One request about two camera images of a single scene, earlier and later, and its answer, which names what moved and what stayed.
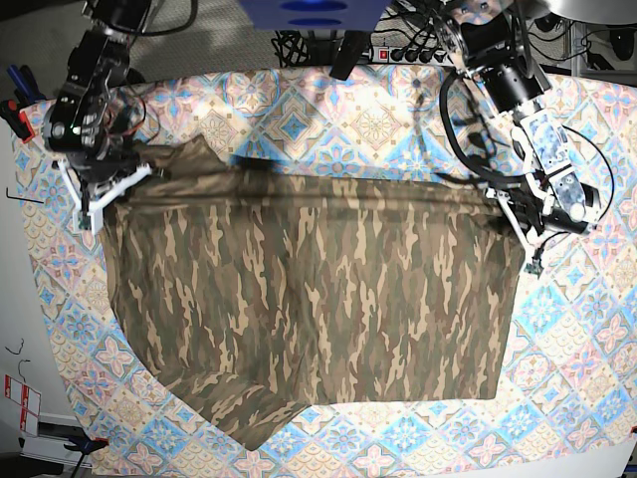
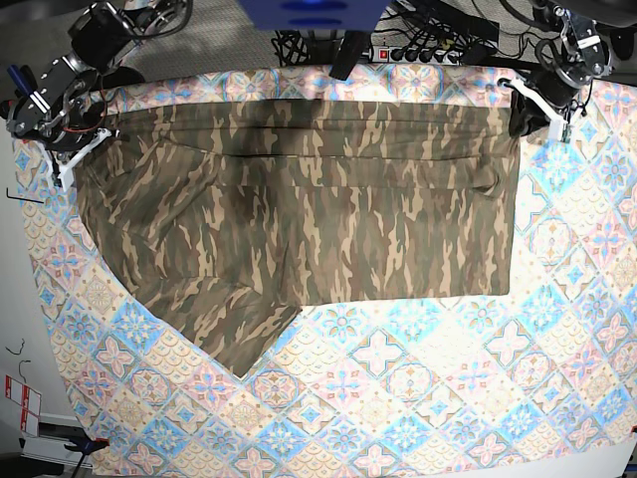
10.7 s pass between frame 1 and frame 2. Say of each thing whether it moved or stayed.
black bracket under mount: stayed
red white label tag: stayed
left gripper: moved
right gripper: moved
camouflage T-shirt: moved
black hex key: stayed
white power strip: stayed
